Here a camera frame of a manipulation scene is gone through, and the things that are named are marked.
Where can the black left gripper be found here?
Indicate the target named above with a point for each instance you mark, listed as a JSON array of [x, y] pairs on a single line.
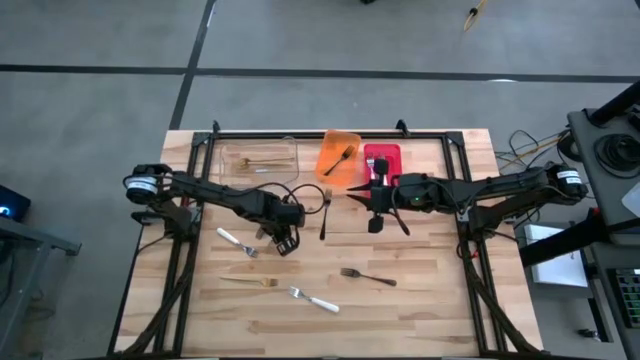
[[287, 217]]

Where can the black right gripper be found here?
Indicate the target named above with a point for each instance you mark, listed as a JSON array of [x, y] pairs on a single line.
[[410, 192]]

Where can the gold metal fork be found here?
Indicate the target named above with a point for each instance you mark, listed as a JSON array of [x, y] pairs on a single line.
[[250, 280], [280, 160], [243, 162]]

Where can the clear plastic bin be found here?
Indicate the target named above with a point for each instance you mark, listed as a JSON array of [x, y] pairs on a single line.
[[260, 145]]

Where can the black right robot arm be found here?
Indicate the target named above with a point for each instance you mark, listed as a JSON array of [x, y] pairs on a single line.
[[500, 187]]

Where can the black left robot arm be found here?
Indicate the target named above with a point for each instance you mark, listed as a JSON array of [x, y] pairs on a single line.
[[220, 195]]

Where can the red translucent plastic bin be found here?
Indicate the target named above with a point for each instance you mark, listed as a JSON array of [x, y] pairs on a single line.
[[396, 160]]

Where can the orange plastic bin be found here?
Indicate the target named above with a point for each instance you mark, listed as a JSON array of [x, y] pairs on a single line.
[[330, 150]]

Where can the black stand beam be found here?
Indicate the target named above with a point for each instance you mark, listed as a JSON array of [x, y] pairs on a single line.
[[560, 244]]

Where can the white box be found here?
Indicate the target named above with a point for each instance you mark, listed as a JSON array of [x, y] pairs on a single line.
[[555, 270]]

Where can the grey equipment cart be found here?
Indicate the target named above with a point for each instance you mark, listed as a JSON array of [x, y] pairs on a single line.
[[585, 150]]

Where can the dark grey desk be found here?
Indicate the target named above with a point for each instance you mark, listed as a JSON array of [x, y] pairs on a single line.
[[602, 270]]

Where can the grey metal desk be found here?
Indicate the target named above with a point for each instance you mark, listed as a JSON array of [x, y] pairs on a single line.
[[35, 236]]

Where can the black pole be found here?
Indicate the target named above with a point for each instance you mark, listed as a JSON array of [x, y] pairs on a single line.
[[615, 105]]

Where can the white paper sheet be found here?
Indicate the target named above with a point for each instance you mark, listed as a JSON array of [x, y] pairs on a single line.
[[632, 200]]

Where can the black computer tower blue light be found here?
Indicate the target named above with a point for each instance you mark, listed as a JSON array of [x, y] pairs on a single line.
[[15, 205]]

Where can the black button panel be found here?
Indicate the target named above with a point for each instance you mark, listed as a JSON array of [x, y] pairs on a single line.
[[630, 295]]

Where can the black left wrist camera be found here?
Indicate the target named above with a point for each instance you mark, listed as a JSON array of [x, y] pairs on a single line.
[[288, 245]]

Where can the grey bracket plate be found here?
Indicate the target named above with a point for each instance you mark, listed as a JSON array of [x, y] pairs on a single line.
[[462, 214]]

